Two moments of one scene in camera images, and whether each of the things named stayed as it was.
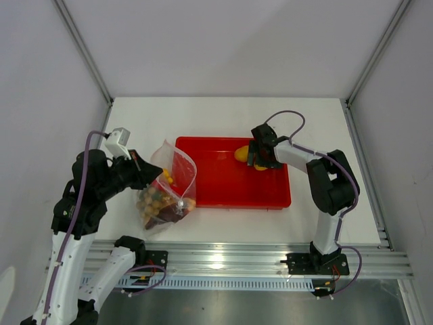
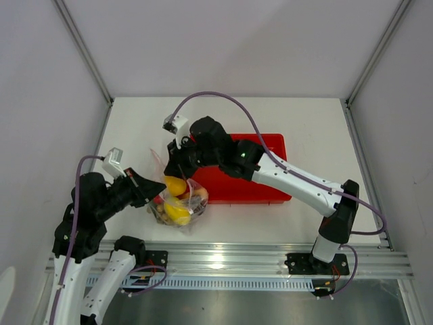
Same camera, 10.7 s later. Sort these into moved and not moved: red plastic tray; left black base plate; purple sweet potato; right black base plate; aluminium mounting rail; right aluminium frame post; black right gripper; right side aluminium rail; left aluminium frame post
Moved: purple sweet potato; black right gripper
Not moved: right side aluminium rail; right black base plate; right aluminium frame post; left aluminium frame post; red plastic tray; left black base plate; aluminium mounting rail
